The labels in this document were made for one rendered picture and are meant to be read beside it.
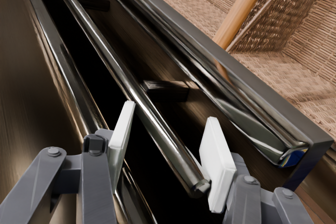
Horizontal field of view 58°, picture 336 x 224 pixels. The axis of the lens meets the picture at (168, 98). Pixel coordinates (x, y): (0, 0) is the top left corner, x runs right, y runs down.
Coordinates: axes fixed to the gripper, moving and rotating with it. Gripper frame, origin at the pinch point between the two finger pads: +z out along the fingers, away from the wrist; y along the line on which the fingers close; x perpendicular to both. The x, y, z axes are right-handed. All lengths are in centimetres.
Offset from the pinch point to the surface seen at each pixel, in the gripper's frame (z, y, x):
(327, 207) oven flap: 23.3, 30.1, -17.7
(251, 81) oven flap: 3.2, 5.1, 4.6
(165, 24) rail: 9.2, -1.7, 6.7
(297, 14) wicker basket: 89, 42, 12
